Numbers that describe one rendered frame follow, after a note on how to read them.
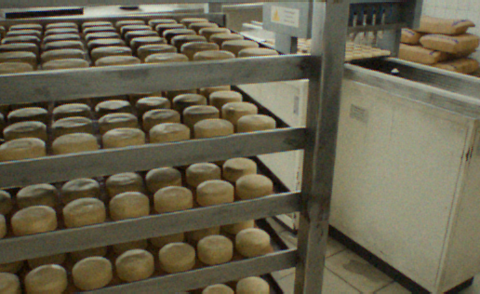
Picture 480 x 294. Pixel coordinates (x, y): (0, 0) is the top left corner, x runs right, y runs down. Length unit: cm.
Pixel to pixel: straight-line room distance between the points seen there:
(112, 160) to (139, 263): 18
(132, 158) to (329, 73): 24
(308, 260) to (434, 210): 137
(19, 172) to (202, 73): 22
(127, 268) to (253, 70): 31
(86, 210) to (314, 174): 28
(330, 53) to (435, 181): 144
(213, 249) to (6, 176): 29
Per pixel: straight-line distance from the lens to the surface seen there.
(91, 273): 66
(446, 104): 186
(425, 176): 197
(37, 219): 61
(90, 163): 53
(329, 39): 54
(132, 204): 61
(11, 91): 51
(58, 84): 51
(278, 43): 221
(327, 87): 55
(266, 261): 66
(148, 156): 54
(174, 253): 67
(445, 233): 199
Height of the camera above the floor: 135
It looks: 22 degrees down
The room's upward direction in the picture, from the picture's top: 1 degrees clockwise
